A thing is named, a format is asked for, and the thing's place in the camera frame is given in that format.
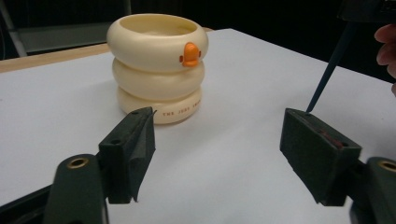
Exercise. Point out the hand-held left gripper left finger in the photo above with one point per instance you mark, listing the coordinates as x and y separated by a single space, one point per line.
127 155

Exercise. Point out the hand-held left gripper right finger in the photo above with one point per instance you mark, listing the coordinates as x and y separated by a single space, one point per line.
314 152

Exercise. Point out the white table board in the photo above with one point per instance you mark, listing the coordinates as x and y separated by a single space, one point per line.
233 161

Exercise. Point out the cream ringed duck holder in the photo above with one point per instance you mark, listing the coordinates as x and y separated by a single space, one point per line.
155 81

